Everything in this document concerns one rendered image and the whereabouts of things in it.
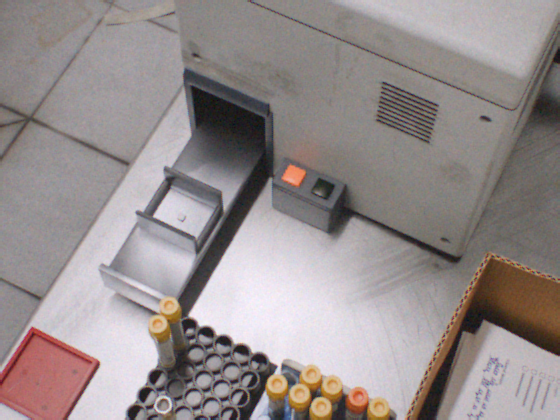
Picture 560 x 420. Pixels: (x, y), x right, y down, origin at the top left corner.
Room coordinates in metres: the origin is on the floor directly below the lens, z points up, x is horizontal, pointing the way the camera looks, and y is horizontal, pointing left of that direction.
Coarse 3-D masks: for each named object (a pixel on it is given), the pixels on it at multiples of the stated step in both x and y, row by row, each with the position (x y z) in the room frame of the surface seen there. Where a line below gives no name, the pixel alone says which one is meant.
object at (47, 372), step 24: (24, 336) 0.31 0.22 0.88; (48, 336) 0.31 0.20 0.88; (24, 360) 0.29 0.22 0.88; (48, 360) 0.29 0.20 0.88; (72, 360) 0.29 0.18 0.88; (96, 360) 0.29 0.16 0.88; (0, 384) 0.27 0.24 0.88; (24, 384) 0.27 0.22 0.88; (48, 384) 0.27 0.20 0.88; (72, 384) 0.27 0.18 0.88; (24, 408) 0.25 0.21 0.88; (48, 408) 0.25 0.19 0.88; (72, 408) 0.25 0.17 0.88
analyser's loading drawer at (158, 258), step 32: (224, 128) 0.50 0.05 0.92; (256, 128) 0.50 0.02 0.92; (192, 160) 0.47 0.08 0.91; (224, 160) 0.47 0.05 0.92; (256, 160) 0.47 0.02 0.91; (160, 192) 0.43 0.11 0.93; (192, 192) 0.43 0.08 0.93; (224, 192) 0.44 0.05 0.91; (160, 224) 0.39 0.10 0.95; (192, 224) 0.40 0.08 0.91; (128, 256) 0.37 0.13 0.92; (160, 256) 0.37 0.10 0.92; (192, 256) 0.37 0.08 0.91; (128, 288) 0.34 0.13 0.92; (160, 288) 0.34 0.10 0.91
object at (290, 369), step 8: (288, 360) 0.27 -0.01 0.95; (280, 368) 0.26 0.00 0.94; (288, 368) 0.26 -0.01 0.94; (296, 368) 0.26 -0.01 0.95; (288, 376) 0.27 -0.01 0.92; (296, 376) 0.26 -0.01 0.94; (288, 384) 0.26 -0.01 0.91; (296, 384) 0.25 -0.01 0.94; (288, 392) 0.25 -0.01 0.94; (320, 392) 0.25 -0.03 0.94; (344, 392) 0.25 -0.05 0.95; (264, 400) 0.24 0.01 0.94; (312, 400) 0.24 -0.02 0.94; (344, 400) 0.24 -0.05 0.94; (264, 408) 0.23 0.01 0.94; (288, 408) 0.23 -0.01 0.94; (344, 408) 0.23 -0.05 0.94; (256, 416) 0.23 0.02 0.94; (264, 416) 0.23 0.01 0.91; (272, 416) 0.23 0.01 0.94; (280, 416) 0.23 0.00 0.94; (288, 416) 0.23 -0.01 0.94; (336, 416) 0.23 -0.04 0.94; (344, 416) 0.23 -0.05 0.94; (392, 416) 0.23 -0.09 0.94
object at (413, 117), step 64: (192, 0) 0.50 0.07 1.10; (256, 0) 0.48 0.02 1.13; (320, 0) 0.46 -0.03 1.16; (384, 0) 0.45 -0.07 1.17; (448, 0) 0.45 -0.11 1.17; (512, 0) 0.45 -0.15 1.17; (192, 64) 0.50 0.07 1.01; (256, 64) 0.48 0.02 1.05; (320, 64) 0.45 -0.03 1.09; (384, 64) 0.43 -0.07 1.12; (448, 64) 0.41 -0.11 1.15; (512, 64) 0.40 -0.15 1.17; (192, 128) 0.51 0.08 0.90; (320, 128) 0.45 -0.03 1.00; (384, 128) 0.43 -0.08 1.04; (448, 128) 0.41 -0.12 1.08; (512, 128) 0.41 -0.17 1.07; (384, 192) 0.42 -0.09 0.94; (448, 192) 0.40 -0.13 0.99
